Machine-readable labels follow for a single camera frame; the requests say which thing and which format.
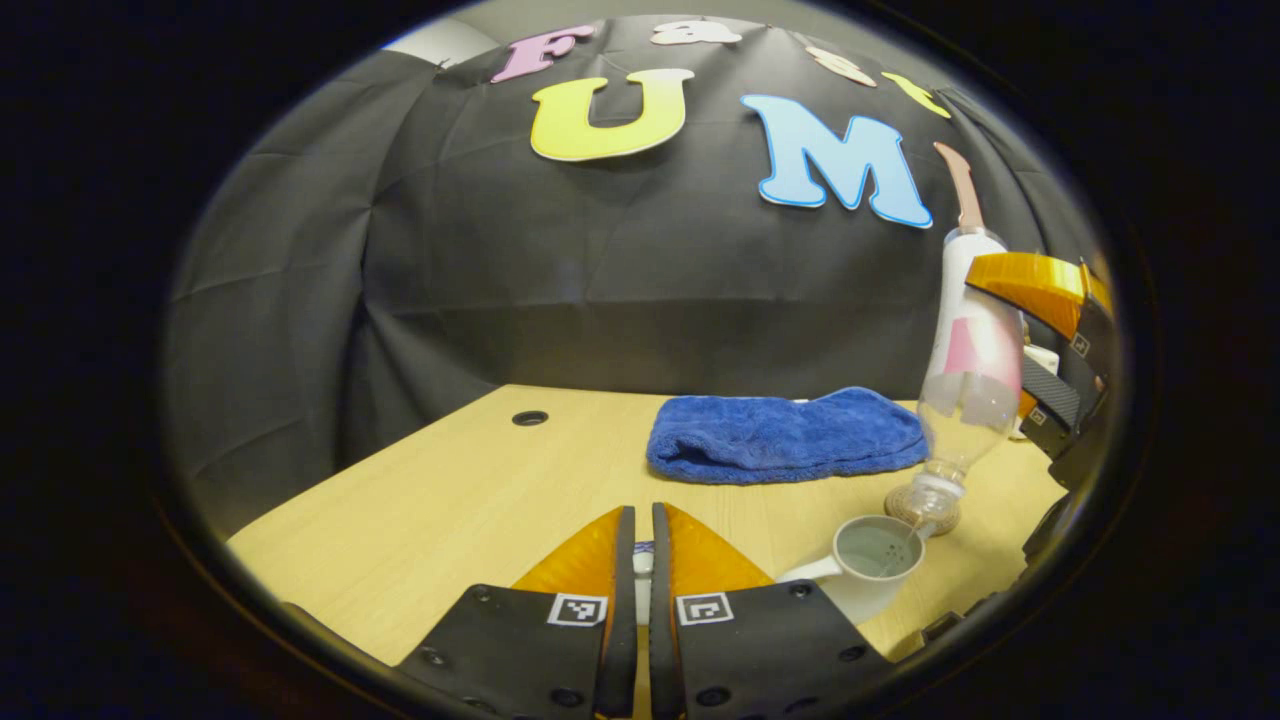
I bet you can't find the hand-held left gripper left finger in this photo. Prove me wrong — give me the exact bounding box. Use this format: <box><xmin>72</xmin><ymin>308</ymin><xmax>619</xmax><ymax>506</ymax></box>
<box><xmin>400</xmin><ymin>505</ymin><xmax>638</xmax><ymax>719</ymax></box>

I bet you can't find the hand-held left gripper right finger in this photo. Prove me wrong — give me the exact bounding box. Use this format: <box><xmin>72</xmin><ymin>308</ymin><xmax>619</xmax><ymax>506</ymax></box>
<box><xmin>650</xmin><ymin>502</ymin><xmax>896</xmax><ymax>719</ymax></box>

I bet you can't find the clear water bottle pink label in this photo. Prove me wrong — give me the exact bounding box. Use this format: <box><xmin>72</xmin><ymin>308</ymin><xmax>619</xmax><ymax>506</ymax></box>
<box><xmin>897</xmin><ymin>226</ymin><xmax>1027</xmax><ymax>521</ymax></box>

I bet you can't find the round cork coaster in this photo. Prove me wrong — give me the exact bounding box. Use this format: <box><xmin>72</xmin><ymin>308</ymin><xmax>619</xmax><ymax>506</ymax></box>
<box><xmin>885</xmin><ymin>485</ymin><xmax>963</xmax><ymax>538</ymax></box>

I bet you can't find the white ceramic teacup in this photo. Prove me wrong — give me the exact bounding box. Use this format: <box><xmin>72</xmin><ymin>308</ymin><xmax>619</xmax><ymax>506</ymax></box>
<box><xmin>778</xmin><ymin>515</ymin><xmax>927</xmax><ymax>626</ymax></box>

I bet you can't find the blue towel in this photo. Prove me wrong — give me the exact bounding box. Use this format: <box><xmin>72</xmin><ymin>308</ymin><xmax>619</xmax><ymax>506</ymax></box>
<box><xmin>646</xmin><ymin>387</ymin><xmax>931</xmax><ymax>486</ymax></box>

